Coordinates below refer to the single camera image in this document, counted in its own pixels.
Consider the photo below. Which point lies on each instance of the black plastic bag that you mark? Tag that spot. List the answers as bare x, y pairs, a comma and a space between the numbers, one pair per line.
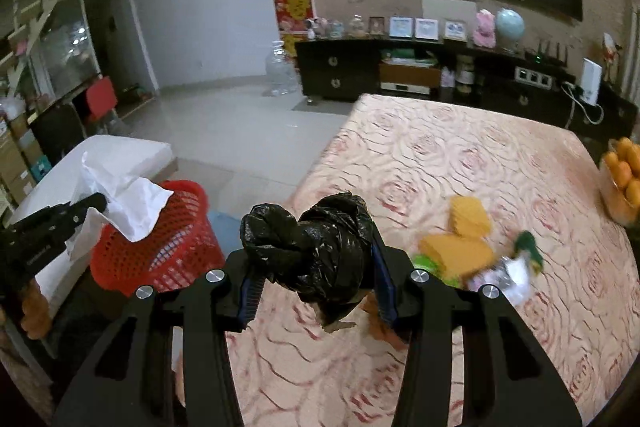
310, 247

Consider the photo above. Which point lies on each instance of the white blank board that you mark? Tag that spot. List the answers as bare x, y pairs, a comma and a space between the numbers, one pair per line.
447, 7

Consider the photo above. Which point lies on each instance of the stack of cardboard boxes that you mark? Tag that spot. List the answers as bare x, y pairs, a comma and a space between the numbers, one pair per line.
17, 167

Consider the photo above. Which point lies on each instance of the white upright modem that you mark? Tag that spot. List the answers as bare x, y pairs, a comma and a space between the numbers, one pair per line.
591, 82

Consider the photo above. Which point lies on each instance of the teal box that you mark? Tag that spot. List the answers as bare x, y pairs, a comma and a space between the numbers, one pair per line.
41, 167

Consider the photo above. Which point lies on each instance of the black antenna router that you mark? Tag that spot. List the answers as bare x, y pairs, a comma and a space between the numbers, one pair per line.
547, 57

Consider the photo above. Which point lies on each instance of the white crumpled wrapper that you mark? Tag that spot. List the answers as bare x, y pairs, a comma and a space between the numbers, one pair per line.
505, 279

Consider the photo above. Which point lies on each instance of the large clear water bottle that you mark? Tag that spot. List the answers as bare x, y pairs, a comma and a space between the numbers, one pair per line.
280, 72

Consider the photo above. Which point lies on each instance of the white and red figurine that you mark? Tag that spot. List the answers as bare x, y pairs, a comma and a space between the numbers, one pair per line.
610, 54

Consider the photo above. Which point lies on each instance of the white picture frame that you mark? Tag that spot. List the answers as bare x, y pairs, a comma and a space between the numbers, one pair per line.
455, 31
400, 28
426, 29

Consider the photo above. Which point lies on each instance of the small dark photo frame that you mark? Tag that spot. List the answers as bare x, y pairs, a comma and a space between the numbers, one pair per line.
377, 26

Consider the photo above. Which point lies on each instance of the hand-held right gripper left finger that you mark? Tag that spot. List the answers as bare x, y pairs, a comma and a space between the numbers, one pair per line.
248, 302

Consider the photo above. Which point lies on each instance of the white mattress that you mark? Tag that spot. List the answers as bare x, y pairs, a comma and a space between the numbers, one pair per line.
130, 157

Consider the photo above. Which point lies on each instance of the floral rose tablecloth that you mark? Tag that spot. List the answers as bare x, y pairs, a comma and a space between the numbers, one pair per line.
425, 147

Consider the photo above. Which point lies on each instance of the orange peel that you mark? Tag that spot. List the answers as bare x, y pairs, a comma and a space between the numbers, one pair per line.
385, 334

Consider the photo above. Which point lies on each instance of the black chair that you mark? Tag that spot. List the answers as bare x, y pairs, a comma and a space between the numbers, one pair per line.
57, 132

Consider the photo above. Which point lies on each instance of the white plastic bag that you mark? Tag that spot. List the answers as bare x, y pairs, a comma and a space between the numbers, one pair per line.
130, 207
11, 107

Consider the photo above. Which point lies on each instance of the dark green wrapper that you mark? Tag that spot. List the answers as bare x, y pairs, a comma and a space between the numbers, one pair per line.
529, 249

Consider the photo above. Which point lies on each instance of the brown wooden bed base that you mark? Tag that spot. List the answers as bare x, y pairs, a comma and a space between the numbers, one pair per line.
171, 167

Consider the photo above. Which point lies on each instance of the bowl of oranges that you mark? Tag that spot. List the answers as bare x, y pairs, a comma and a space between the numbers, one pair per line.
625, 177

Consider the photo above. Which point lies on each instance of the red chair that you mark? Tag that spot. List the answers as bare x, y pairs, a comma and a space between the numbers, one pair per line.
101, 97

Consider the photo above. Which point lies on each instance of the glass fruit bowl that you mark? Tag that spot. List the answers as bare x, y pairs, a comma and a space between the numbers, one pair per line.
607, 202

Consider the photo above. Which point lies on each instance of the green packets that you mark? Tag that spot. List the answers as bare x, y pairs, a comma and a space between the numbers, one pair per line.
405, 55

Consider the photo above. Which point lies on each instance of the person's left hand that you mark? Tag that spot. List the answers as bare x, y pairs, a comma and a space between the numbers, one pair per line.
36, 312

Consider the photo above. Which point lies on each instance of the red and gold poster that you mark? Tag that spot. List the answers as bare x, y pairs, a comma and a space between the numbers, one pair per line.
295, 12

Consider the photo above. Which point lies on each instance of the pink plush toy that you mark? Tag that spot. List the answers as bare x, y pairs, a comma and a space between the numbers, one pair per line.
484, 29

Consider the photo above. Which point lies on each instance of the light green foam piece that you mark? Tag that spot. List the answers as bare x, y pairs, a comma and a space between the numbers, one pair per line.
430, 267

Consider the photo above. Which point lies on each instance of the white wooden staircase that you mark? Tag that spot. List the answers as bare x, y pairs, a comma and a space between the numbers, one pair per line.
35, 7

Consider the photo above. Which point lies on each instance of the red plastic mesh basket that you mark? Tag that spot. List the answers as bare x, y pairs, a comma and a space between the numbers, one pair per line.
165, 252

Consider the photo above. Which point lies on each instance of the round jar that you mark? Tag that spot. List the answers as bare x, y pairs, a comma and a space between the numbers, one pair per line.
466, 69

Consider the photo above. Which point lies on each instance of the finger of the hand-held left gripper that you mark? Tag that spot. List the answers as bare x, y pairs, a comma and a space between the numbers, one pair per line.
85, 203
70, 229

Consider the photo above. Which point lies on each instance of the brown wooden drawer box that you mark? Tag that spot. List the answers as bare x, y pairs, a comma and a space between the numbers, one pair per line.
407, 74

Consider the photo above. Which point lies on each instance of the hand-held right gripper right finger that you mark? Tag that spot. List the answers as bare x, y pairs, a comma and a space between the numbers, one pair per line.
382, 274

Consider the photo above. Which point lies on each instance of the yellow foam fruit net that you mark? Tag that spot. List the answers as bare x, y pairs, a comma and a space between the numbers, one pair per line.
470, 217
460, 254

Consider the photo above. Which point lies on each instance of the black television cabinet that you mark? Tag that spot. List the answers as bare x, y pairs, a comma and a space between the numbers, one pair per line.
340, 67

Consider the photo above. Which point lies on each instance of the pale blue globe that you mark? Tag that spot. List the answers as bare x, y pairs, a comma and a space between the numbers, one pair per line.
510, 27

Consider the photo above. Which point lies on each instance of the white power strip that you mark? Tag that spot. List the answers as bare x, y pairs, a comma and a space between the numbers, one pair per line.
534, 77

